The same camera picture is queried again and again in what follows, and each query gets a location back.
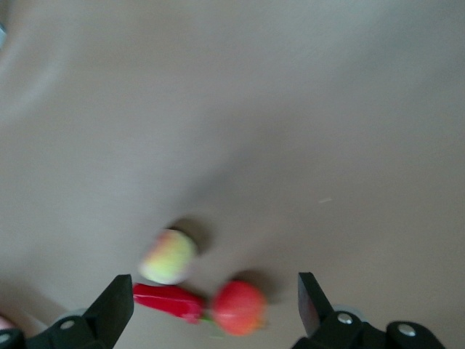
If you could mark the red chili pepper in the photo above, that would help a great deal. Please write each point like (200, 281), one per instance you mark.
(163, 298)

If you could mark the yellow pink peach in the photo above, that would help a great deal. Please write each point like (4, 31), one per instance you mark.
(169, 258)

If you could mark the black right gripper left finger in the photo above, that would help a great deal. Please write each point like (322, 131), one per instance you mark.
(105, 320)

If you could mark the red pomegranate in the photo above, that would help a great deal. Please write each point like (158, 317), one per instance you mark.
(239, 307)

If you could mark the brown table mat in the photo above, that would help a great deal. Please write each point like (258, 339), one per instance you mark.
(232, 109)

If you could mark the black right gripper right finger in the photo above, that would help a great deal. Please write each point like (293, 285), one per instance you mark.
(327, 327)

